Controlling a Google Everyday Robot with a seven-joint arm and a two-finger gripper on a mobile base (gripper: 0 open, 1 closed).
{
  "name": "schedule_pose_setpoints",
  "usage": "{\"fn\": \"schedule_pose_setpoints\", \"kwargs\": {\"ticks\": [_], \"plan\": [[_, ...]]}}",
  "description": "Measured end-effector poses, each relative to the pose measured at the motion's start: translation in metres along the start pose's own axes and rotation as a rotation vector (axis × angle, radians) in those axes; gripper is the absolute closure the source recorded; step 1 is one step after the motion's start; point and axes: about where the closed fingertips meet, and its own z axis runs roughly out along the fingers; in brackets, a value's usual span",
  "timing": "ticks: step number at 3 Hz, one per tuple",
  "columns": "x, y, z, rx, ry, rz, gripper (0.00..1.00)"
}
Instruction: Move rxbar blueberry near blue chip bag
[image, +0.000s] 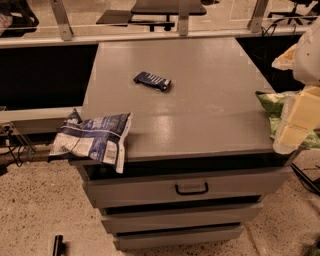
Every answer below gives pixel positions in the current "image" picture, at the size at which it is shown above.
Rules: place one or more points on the black chair at top left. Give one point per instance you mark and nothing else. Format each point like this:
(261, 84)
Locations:
(16, 18)

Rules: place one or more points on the top drawer with black handle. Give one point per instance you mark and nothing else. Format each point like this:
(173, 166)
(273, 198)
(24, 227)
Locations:
(184, 187)

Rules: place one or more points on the grey drawer cabinet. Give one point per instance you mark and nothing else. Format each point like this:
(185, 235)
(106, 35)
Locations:
(208, 120)

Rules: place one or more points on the grey drawer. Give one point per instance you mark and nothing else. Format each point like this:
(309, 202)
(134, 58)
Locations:
(180, 218)
(141, 241)

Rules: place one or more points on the green chip bag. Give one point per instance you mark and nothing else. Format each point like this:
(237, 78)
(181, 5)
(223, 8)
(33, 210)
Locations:
(273, 105)

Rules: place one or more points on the black office chair base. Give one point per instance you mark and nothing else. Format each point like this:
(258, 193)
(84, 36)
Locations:
(293, 15)

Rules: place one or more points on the blue chip bag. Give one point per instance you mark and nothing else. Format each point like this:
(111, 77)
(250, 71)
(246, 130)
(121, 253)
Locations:
(100, 139)

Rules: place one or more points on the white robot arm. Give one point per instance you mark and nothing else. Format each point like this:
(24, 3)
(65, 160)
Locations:
(306, 66)

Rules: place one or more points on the bottom grey drawer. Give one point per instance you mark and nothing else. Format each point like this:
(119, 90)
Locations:
(141, 241)

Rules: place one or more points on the black object on floor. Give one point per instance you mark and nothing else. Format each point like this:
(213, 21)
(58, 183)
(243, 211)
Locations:
(59, 247)

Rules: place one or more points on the blue rxbar blueberry wrapper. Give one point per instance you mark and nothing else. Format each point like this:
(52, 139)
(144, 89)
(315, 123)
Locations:
(152, 81)

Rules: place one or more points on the middle grey drawer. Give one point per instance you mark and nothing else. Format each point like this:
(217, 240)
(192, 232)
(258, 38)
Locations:
(180, 218)

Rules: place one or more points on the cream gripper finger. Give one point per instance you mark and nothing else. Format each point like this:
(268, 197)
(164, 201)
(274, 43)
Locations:
(300, 115)
(285, 60)

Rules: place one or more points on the dark desk in background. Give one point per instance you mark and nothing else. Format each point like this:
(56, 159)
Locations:
(183, 9)

